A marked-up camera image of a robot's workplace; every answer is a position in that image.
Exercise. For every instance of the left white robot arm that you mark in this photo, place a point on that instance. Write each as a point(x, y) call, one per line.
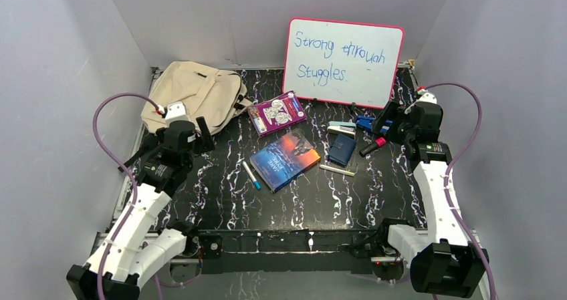
point(125, 261)

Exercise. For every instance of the beige canvas backpack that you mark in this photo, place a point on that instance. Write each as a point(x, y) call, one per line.
point(217, 95)

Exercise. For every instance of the white marker blue cap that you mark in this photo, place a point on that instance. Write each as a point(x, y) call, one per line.
point(251, 175)

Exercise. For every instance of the purple colouring book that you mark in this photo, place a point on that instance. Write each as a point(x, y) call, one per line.
point(276, 114)

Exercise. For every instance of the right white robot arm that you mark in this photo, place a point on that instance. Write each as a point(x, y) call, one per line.
point(445, 261)

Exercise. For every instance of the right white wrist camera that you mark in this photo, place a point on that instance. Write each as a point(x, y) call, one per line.
point(424, 95)

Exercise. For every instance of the blue black stapler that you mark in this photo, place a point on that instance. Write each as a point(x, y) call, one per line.
point(365, 123)

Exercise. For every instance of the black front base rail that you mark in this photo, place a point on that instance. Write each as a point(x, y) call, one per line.
point(357, 251)

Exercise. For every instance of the white marker pale cap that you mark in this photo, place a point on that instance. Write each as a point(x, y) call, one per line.
point(336, 170)

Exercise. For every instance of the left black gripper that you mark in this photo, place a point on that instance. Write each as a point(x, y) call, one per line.
point(194, 135)

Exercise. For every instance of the light blue white stapler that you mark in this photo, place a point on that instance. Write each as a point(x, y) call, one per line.
point(344, 128)

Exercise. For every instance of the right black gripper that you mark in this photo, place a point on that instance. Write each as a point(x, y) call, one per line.
point(392, 111)

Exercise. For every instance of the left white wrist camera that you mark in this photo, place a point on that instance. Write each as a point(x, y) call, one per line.
point(176, 112)

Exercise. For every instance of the red pink highlighter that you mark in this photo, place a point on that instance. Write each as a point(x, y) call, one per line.
point(375, 145)

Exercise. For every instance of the Jane Eyre paperback book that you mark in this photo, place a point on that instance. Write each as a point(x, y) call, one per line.
point(285, 159)

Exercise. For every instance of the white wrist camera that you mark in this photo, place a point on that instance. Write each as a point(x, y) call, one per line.
point(176, 112)
point(424, 95)

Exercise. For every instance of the pink framed whiteboard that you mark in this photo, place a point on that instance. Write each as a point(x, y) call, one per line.
point(342, 62)

